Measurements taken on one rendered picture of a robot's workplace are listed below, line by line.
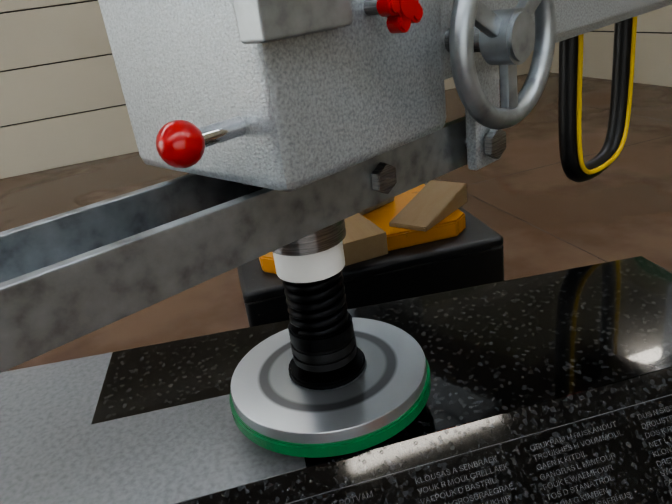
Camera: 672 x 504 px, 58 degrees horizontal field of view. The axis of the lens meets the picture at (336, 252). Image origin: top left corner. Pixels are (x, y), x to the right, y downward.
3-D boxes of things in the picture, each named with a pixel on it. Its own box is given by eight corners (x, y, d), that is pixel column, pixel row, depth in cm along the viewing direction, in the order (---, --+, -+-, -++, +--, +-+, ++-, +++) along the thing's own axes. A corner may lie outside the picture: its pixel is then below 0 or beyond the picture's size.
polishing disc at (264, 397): (385, 309, 78) (384, 301, 78) (462, 404, 59) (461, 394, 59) (221, 353, 74) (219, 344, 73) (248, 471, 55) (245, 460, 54)
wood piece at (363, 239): (312, 236, 141) (309, 216, 139) (352, 225, 144) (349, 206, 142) (344, 266, 123) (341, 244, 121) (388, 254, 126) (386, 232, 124)
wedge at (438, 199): (431, 198, 154) (430, 179, 152) (467, 202, 148) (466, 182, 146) (388, 226, 140) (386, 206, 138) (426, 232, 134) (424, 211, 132)
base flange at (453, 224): (244, 211, 177) (241, 195, 175) (403, 179, 185) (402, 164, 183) (264, 278, 133) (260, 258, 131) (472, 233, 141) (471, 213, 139)
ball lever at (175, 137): (242, 142, 46) (233, 99, 45) (269, 145, 44) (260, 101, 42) (153, 171, 41) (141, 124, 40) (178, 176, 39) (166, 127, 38)
